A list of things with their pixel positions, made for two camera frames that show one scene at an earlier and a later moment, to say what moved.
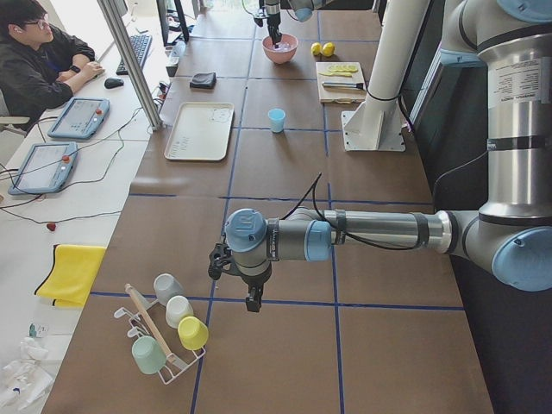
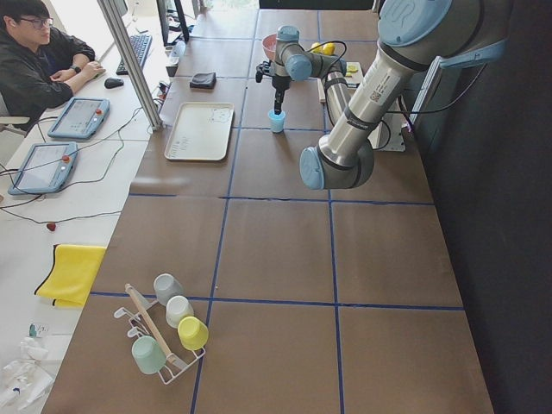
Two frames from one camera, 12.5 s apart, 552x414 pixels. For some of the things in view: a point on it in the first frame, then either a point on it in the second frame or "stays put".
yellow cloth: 73,271 stays put
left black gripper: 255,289 to 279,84
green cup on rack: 149,355 stays put
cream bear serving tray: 201,132 stays put
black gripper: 221,258 to 264,68
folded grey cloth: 203,80 stays put
